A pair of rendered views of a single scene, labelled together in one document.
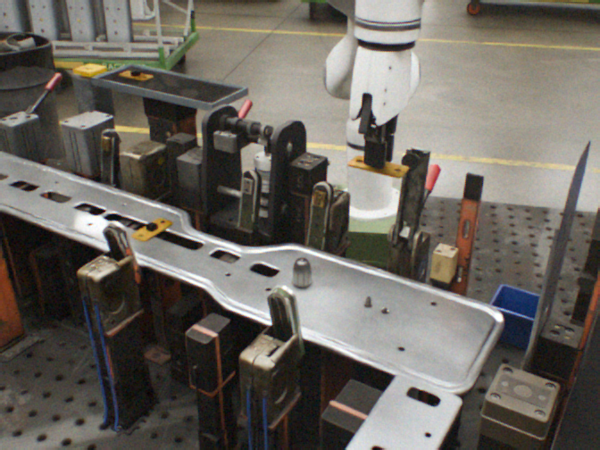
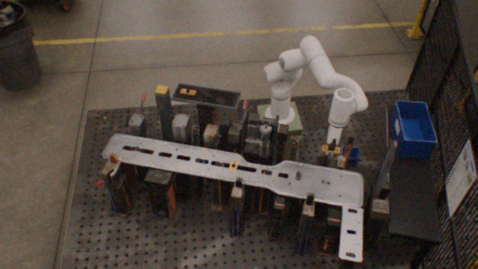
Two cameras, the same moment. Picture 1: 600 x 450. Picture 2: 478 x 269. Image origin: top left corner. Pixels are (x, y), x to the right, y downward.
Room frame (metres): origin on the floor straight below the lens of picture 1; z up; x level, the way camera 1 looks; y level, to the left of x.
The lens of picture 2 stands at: (-0.32, 0.78, 2.79)
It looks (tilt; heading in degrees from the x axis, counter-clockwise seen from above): 46 degrees down; 340
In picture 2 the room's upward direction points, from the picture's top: 1 degrees clockwise
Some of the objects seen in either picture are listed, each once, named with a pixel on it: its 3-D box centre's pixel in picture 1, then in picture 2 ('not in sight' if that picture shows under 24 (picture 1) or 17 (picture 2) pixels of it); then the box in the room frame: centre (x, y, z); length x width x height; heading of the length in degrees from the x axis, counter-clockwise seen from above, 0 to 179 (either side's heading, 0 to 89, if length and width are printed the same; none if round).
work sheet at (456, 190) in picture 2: not in sight; (461, 179); (0.48, -0.53, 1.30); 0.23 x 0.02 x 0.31; 149
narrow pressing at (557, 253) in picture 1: (554, 269); (384, 171); (0.71, -0.33, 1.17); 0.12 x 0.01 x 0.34; 149
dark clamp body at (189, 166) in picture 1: (206, 230); (235, 152); (1.28, 0.21, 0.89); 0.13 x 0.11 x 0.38; 149
